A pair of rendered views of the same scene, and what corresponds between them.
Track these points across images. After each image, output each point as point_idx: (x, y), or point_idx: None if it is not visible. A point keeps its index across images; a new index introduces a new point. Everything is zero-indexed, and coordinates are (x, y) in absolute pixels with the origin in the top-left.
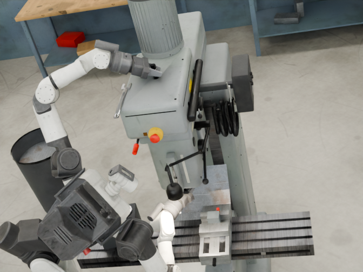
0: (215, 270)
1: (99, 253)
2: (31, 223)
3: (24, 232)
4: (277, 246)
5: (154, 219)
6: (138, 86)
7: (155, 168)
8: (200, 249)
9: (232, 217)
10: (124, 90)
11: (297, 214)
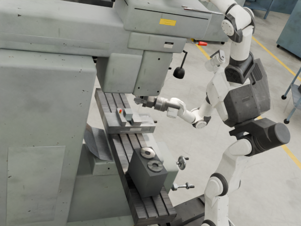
0: (144, 136)
1: (164, 196)
2: (259, 123)
3: (269, 123)
4: (127, 101)
5: (175, 109)
6: (182, 4)
7: (165, 77)
8: (149, 125)
9: None
10: (193, 8)
11: (99, 92)
